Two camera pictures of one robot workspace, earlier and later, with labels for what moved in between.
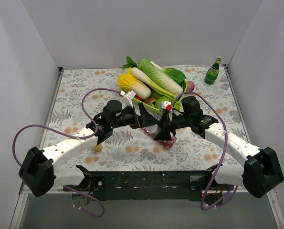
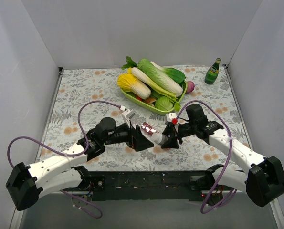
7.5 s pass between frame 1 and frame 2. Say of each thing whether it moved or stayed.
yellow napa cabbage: stayed
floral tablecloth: stayed
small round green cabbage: stayed
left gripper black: moved
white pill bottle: moved
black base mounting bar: stayed
